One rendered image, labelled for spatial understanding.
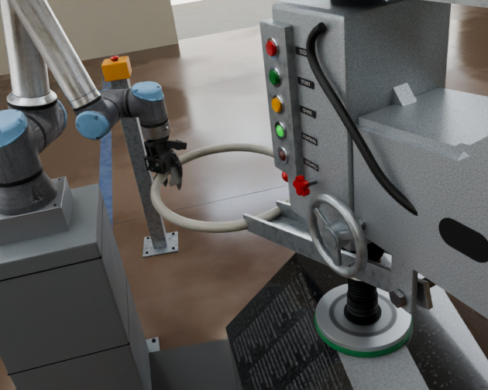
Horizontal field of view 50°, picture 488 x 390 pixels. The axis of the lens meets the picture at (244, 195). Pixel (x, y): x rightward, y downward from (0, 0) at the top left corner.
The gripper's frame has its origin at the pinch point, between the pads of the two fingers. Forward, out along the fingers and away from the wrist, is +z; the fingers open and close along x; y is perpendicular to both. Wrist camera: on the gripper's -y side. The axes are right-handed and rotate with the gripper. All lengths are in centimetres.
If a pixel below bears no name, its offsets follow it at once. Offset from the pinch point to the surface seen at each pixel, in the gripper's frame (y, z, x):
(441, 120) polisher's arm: 43, -58, 94
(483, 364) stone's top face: 35, -1, 105
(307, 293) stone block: 28, 2, 63
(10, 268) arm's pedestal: 54, 1, -20
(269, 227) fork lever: 24, -12, 51
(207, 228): 23.3, -5.8, 30.6
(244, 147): -20.9, -6.3, 17.5
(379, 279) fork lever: 43, -24, 86
